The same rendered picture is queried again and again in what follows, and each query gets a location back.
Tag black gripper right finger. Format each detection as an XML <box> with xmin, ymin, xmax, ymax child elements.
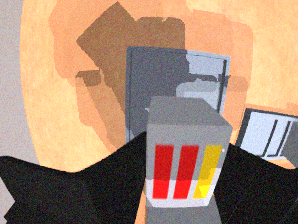
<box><xmin>214</xmin><ymin>143</ymin><xmax>298</xmax><ymax>224</ymax></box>

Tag grey wall panel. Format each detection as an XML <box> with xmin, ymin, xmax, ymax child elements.
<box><xmin>0</xmin><ymin>0</ymin><xmax>40</xmax><ymax>224</ymax></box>

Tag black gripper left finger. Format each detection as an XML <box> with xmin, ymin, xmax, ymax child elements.
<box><xmin>0</xmin><ymin>132</ymin><xmax>146</xmax><ymax>224</ymax></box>

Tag grey box with red and yellow stripes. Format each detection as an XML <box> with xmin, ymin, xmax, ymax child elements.
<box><xmin>145</xmin><ymin>96</ymin><xmax>234</xmax><ymax>208</ymax></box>

